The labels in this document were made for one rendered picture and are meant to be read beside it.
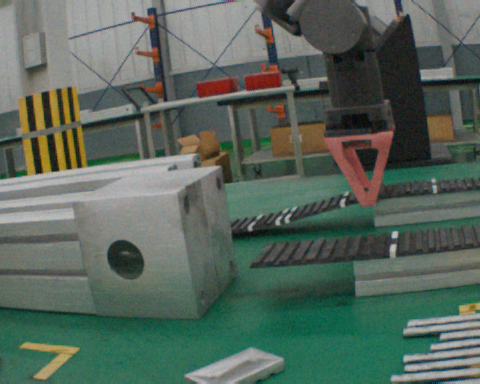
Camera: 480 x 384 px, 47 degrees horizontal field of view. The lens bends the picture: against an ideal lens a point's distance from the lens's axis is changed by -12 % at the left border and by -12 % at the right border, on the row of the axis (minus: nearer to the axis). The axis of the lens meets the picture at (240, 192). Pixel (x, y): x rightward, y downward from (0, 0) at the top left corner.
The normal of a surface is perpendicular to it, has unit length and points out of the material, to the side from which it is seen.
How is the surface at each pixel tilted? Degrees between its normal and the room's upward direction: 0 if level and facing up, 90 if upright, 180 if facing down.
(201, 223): 90
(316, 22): 90
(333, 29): 90
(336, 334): 0
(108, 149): 90
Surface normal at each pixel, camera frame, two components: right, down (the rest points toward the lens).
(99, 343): -0.14, -0.97
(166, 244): -0.28, 0.22
